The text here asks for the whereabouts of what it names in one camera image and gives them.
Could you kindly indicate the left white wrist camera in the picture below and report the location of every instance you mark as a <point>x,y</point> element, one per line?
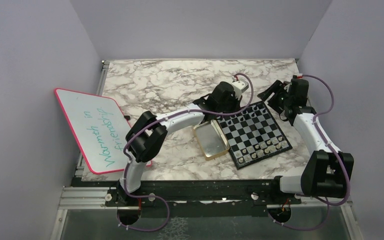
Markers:
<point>239,87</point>

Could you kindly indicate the black white chessboard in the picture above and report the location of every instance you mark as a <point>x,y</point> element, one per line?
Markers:
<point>253,134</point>

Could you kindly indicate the red framed whiteboard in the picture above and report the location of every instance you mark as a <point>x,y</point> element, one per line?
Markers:
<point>99,128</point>

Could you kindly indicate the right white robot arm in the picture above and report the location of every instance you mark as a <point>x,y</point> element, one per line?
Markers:
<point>328,170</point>

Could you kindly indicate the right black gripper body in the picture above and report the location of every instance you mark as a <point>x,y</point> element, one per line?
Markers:
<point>288,102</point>

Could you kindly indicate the gold metal tin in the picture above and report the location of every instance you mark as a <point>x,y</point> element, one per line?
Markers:
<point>211,139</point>

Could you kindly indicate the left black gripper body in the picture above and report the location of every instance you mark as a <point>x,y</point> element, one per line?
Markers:
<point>230,105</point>

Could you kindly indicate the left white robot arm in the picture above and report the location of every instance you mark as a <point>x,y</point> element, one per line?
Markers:
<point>146,137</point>

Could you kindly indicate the black table front rail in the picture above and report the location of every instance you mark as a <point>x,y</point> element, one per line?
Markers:
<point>192,198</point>

